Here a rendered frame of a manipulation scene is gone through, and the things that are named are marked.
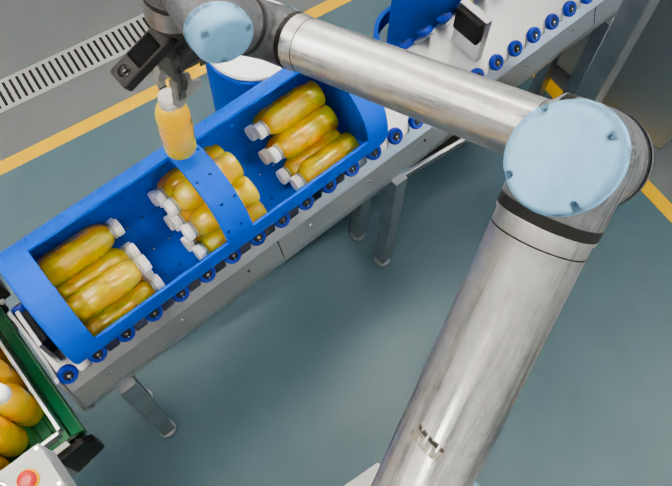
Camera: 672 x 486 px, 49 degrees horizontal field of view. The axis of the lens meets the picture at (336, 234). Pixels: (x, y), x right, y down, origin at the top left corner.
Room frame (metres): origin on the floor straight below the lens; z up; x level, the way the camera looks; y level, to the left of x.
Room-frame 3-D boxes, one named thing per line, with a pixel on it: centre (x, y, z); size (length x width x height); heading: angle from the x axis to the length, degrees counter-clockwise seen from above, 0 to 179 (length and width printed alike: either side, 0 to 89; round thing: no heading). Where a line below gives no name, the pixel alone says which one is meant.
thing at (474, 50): (1.39, -0.34, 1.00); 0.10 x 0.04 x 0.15; 42
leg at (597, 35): (1.81, -0.91, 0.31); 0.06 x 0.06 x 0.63; 42
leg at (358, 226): (1.25, -0.08, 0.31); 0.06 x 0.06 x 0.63; 42
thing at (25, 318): (0.49, 0.64, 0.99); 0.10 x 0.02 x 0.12; 42
